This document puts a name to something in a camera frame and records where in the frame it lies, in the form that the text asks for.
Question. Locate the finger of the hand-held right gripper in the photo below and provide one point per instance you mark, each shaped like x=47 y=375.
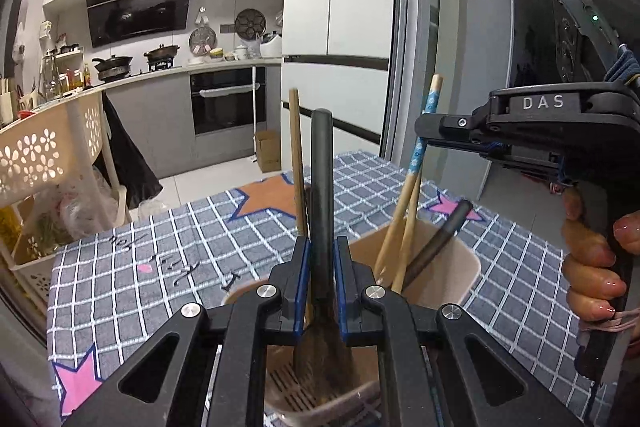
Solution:
x=495 y=148
x=450 y=127

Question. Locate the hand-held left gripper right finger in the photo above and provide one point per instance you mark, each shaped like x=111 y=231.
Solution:
x=342 y=287

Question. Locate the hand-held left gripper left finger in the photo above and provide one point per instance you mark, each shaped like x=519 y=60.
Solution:
x=301 y=287

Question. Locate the blue patterned chopstick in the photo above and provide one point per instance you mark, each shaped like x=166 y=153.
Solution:
x=419 y=157

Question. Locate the black chopstick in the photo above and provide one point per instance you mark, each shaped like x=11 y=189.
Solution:
x=440 y=239

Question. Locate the black spoon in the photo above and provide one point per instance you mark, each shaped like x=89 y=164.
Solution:
x=322 y=182

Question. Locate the beige plastic utensil holder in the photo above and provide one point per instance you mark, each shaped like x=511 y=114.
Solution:
x=450 y=277

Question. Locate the person's right hand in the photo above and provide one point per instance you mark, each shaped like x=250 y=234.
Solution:
x=592 y=267

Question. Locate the checkered star tablecloth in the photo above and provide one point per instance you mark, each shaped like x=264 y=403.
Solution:
x=175 y=257

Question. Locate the cardboard box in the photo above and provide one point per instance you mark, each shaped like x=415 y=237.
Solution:
x=267 y=152

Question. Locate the white refrigerator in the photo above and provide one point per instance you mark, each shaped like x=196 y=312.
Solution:
x=340 y=7

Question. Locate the black built-in oven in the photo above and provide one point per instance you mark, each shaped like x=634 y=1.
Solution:
x=220 y=112

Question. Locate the white rice cooker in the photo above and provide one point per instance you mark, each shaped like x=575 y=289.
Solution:
x=271 y=49

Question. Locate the grey kitchen base cabinet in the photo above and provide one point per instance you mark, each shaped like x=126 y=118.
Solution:
x=165 y=132

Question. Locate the dark hanging cloth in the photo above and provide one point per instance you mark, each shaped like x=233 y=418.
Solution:
x=125 y=157

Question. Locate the dark round steamer rack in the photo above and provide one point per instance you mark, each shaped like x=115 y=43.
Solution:
x=249 y=23

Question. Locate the clear plastic bag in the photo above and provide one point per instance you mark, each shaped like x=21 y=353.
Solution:
x=85 y=207

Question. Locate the silver round steamer rack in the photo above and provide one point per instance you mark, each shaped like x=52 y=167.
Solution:
x=202 y=41

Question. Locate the dark lidded pot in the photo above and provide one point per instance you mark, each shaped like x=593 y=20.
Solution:
x=161 y=53

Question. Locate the black wok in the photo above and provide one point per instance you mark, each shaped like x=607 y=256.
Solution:
x=112 y=67

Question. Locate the beige flower-cutout storage rack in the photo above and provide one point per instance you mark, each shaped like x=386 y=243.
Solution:
x=35 y=147

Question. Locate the black range hood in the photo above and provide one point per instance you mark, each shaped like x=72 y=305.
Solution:
x=140 y=14

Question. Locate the white spice rack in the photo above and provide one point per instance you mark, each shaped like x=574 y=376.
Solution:
x=65 y=72

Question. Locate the grey sliding door frame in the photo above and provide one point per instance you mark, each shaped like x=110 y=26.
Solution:
x=480 y=57

